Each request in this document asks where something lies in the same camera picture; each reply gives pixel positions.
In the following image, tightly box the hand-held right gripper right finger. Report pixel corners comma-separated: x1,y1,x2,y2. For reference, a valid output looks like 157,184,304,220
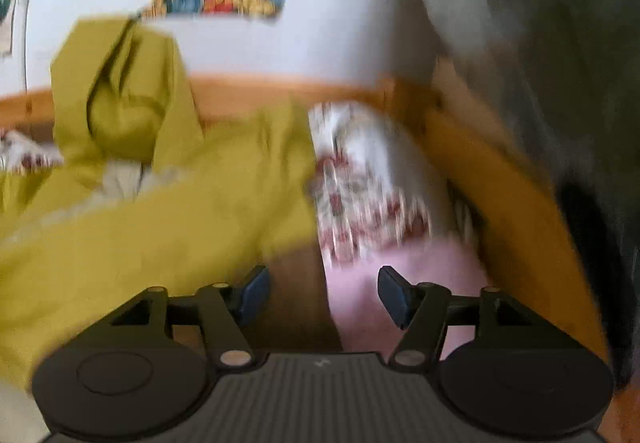
377,265,557,371

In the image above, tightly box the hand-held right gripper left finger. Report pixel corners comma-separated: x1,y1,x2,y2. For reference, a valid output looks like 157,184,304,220
95,265,271,371

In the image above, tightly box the yellow brown beige jacket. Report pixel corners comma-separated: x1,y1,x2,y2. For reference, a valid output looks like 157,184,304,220
0,15,345,394

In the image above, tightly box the pink bed sheet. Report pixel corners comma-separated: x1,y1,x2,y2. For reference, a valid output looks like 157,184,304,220
324,235,497,355

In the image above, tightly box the floral pillow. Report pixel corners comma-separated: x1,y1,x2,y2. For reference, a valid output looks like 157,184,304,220
306,99,453,270

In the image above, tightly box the floral quilt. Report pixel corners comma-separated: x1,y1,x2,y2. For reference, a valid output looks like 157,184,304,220
0,129,65,172

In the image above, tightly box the large plastic bag of bedding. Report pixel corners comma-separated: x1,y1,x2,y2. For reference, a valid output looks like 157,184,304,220
399,0,640,390

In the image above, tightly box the wooden bed frame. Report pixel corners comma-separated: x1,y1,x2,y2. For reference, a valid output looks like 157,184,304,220
0,72,612,366

